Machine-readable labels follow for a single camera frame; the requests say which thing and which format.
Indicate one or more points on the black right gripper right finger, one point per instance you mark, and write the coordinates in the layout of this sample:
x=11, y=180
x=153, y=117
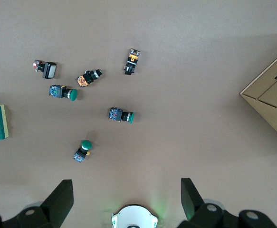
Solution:
x=191, y=204

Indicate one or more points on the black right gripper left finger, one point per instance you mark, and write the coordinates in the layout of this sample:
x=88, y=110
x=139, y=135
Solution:
x=57, y=204

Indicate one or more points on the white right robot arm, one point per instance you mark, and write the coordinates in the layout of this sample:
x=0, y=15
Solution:
x=133, y=213

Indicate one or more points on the brown paper table cover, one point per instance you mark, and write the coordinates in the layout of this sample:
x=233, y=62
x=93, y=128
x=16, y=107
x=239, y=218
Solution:
x=176, y=118

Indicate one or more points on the brown cardboard box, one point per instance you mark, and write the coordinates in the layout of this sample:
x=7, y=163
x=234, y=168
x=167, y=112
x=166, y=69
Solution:
x=271, y=104

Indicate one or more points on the green push button switch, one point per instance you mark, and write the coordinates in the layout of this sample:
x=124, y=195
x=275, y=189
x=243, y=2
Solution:
x=115, y=113
x=86, y=145
x=57, y=91

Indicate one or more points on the orange black selector switch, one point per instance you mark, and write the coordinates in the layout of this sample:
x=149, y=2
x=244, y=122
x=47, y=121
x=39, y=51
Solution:
x=84, y=79
x=131, y=60

